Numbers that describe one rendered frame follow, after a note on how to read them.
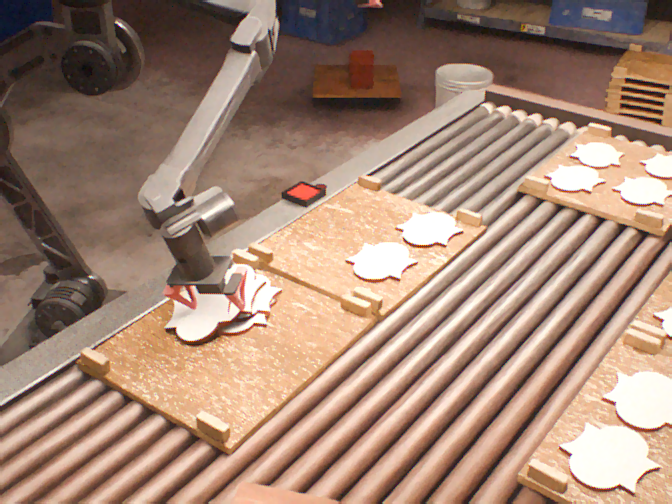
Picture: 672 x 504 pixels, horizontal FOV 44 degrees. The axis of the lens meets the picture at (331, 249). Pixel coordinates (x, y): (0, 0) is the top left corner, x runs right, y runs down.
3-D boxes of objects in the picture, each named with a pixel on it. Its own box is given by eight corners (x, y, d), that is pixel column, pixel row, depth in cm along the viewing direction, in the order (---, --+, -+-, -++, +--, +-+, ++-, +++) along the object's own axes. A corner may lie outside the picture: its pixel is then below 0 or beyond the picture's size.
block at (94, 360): (80, 363, 142) (78, 350, 140) (89, 357, 143) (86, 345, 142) (104, 377, 139) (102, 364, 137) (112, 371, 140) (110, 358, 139)
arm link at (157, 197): (153, 219, 144) (140, 191, 137) (209, 185, 147) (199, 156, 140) (187, 267, 139) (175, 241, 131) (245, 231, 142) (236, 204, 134)
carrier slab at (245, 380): (77, 368, 143) (75, 361, 142) (234, 263, 171) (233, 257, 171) (230, 456, 126) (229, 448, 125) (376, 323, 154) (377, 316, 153)
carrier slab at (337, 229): (242, 260, 173) (242, 253, 172) (357, 187, 200) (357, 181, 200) (382, 322, 155) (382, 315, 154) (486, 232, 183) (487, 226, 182)
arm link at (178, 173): (249, 54, 163) (240, 13, 154) (276, 61, 161) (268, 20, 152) (145, 231, 144) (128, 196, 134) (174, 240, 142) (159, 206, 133)
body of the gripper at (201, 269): (184, 263, 147) (168, 233, 142) (235, 263, 143) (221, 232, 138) (170, 290, 143) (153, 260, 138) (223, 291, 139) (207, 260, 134)
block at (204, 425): (195, 429, 129) (194, 415, 127) (204, 422, 130) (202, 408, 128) (224, 445, 126) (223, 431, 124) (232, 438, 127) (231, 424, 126)
